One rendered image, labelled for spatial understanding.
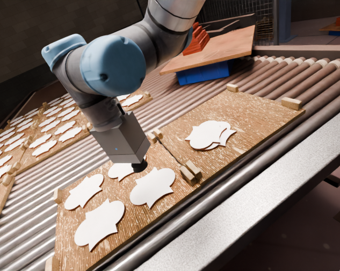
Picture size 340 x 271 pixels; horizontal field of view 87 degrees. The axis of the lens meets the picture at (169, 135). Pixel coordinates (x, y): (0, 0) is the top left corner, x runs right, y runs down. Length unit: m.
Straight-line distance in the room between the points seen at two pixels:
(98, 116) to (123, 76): 0.15
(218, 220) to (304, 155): 0.28
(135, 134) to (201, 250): 0.28
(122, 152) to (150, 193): 0.16
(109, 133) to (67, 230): 0.35
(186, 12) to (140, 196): 0.44
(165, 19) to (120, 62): 0.10
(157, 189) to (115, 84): 0.35
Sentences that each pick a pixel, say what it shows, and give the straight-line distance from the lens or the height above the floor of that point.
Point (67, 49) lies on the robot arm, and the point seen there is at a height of 1.33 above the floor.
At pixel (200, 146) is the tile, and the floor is 0.95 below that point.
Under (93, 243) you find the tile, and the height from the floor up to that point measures 0.94.
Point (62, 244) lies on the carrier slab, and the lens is 0.63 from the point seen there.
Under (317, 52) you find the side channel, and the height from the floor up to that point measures 0.94.
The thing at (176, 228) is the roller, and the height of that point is 0.91.
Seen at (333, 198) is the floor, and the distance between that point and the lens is 1.64.
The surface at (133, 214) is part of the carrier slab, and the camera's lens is 0.53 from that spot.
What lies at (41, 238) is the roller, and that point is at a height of 0.91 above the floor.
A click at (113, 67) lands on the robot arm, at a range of 0.24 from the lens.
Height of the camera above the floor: 1.33
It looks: 34 degrees down
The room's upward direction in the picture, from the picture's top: 24 degrees counter-clockwise
